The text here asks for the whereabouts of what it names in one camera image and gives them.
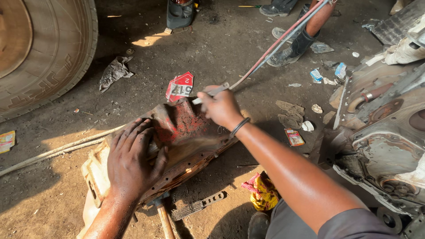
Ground person's left hand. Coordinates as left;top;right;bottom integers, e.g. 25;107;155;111
107;118;169;200

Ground person's right hand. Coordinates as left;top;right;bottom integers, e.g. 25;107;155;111
197;85;245;131

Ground rusty red metal engine cover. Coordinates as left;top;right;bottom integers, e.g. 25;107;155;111
81;98;240;213

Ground red and white printed card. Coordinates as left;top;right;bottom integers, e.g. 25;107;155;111
165;72;194;103

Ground black wrist bangle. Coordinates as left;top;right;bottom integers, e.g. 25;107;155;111
229;117;251;139

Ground brown crumpled rag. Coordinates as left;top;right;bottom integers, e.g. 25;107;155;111
275;100;305;129

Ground black plastic container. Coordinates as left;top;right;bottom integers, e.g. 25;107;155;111
166;0;195;30

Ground red sachet wrapper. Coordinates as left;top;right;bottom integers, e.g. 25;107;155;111
284;128;305;147

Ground dirty grey rag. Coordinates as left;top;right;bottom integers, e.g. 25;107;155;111
99;56;134;93

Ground yellow and pink cloth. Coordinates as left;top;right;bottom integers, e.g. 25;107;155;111
241;172;280;212

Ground clear plastic bag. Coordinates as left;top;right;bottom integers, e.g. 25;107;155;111
310;41;335;54

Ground person's black shoe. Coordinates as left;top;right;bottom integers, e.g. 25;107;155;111
247;212;271;239

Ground person's grey trousers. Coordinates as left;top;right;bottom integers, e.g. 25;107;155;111
265;199;321;239

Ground large truck tyre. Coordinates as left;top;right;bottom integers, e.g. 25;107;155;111
0;0;99;123

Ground brown curved pipe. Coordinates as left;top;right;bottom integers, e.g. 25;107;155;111
347;83;394;113

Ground grimy engine block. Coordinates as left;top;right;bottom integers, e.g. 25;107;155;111
312;50;425;239

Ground person's grey shirt sleeve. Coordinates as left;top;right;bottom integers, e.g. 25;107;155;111
316;207;400;239

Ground dark ribbed metal part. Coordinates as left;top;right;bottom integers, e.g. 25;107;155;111
371;0;425;46

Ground white cloth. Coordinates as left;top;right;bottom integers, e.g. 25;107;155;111
365;15;425;67

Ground yellow snack packet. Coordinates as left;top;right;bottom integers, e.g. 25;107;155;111
0;130;16;154

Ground grey hose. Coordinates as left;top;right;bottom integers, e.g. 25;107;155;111
247;0;331;76

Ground wire brush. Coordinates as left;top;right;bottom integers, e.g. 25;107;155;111
171;191;228;222

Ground hammer with wooden handle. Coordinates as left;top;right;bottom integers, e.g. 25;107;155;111
146;192;176;239

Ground white hose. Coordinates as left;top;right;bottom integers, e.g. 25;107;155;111
31;138;106;165
0;124;127;177

